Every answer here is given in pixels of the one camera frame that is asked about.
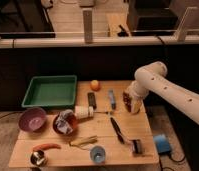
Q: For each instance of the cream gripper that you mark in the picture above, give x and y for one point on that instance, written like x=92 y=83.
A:
x=135 y=105

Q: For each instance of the dark red grape bunch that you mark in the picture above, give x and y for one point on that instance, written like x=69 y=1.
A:
x=127 y=101

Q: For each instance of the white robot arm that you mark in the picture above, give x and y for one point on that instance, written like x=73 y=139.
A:
x=152 y=78

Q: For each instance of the metal cup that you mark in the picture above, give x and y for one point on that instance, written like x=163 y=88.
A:
x=38 y=158

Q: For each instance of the orange fruit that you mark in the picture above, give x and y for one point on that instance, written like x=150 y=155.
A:
x=95 y=85

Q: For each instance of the black object on shelf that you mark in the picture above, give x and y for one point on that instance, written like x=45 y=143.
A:
x=123 y=32

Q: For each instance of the yellow banana peel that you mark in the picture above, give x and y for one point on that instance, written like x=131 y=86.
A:
x=83 y=141

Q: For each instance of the crumpled white paper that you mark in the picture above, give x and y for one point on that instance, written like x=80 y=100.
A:
x=64 y=122

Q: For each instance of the green plastic tray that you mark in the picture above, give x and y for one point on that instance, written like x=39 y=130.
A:
x=51 y=92

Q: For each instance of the purple bowl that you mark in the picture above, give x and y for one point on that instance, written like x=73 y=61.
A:
x=32 y=119

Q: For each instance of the orange carrot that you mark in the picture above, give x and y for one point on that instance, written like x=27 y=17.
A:
x=46 y=146

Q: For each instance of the white horizontal rail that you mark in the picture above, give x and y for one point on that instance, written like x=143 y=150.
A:
x=96 y=42

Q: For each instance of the white slanted bracket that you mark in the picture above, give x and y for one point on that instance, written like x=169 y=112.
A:
x=181 y=31

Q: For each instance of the grey upright post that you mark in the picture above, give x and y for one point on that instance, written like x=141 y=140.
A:
x=87 y=22

